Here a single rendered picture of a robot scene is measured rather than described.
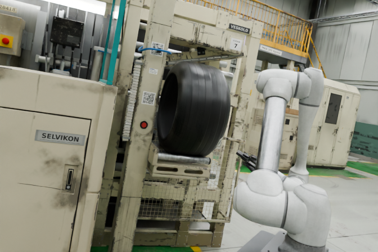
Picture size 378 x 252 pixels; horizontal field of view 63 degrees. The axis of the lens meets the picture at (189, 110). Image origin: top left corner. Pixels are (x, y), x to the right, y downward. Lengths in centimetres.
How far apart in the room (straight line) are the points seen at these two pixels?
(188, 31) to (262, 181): 121
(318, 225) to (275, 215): 16
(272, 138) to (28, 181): 99
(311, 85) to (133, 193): 117
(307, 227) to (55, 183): 95
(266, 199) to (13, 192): 92
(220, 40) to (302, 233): 140
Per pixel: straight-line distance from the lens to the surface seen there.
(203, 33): 221
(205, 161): 191
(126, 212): 198
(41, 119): 107
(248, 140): 668
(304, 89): 160
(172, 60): 227
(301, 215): 136
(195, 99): 169
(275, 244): 147
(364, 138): 1383
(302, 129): 167
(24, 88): 108
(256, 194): 135
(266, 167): 141
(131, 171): 189
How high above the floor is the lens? 129
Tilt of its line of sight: 3 degrees down
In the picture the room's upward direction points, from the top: 10 degrees clockwise
